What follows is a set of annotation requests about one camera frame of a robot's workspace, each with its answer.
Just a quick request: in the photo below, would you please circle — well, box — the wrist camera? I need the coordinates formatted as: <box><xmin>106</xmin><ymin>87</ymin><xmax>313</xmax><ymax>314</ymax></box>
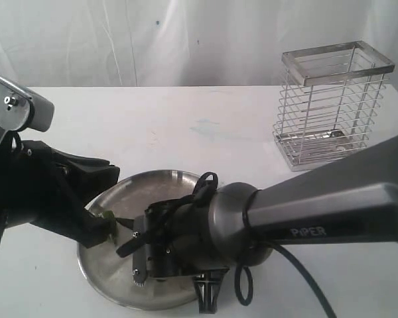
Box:
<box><xmin>0</xmin><ymin>76</ymin><xmax>54</xmax><ymax>132</ymax></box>
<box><xmin>117</xmin><ymin>215</ymin><xmax>174</xmax><ymax>287</ymax></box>

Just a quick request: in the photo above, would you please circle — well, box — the wire metal basket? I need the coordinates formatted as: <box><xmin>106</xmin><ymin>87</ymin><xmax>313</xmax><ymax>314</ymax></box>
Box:
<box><xmin>273</xmin><ymin>40</ymin><xmax>395</xmax><ymax>172</ymax></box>

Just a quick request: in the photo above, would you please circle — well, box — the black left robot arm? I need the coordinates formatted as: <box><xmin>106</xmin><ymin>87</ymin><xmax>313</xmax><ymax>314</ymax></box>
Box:
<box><xmin>0</xmin><ymin>127</ymin><xmax>120</xmax><ymax>248</ymax></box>

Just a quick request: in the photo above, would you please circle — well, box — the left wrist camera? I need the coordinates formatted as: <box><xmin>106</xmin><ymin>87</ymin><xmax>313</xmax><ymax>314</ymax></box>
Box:
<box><xmin>0</xmin><ymin>76</ymin><xmax>54</xmax><ymax>132</ymax></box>

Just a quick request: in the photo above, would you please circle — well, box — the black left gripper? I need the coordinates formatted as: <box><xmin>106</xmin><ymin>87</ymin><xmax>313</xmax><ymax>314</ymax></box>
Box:
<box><xmin>6</xmin><ymin>138</ymin><xmax>119</xmax><ymax>248</ymax></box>

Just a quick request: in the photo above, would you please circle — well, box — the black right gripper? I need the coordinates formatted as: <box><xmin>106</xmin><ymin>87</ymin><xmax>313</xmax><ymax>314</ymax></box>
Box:
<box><xmin>145</xmin><ymin>195</ymin><xmax>230</xmax><ymax>314</ymax></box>

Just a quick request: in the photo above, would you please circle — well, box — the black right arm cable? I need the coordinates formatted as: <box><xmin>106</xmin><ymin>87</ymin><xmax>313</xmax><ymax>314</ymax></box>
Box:
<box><xmin>145</xmin><ymin>171</ymin><xmax>339</xmax><ymax>318</ymax></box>

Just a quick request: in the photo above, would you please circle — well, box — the white backdrop curtain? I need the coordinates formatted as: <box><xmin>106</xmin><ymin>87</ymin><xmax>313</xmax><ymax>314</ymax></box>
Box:
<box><xmin>0</xmin><ymin>1</ymin><xmax>398</xmax><ymax>91</ymax></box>

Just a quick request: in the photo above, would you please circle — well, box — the black kitchen knife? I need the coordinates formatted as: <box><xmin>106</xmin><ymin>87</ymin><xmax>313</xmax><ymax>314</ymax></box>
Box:
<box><xmin>115</xmin><ymin>217</ymin><xmax>134</xmax><ymax>230</ymax></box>

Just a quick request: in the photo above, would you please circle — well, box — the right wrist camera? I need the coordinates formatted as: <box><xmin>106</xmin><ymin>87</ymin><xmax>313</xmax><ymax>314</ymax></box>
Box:
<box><xmin>117</xmin><ymin>215</ymin><xmax>174</xmax><ymax>287</ymax></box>

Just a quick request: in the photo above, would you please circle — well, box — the round steel plate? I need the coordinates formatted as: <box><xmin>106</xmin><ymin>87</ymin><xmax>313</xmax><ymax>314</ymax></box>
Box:
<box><xmin>78</xmin><ymin>170</ymin><xmax>218</xmax><ymax>311</ymax></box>

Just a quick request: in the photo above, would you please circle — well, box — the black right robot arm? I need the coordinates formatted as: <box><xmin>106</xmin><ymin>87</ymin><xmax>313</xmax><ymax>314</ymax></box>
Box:
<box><xmin>143</xmin><ymin>135</ymin><xmax>398</xmax><ymax>317</ymax></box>

